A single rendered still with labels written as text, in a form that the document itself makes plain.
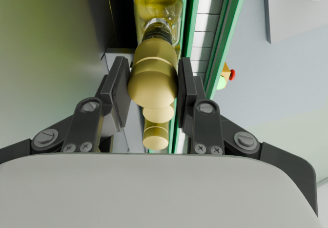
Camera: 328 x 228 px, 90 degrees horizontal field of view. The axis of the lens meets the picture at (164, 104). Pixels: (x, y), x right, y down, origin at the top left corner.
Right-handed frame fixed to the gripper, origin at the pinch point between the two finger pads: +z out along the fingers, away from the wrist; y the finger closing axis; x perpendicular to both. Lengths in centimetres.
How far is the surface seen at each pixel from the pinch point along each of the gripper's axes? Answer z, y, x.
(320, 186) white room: 129, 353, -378
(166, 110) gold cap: 3.5, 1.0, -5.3
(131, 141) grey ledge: 32, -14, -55
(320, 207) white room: 97, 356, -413
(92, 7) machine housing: 31.6, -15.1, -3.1
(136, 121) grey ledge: 32, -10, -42
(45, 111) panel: 3.9, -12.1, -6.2
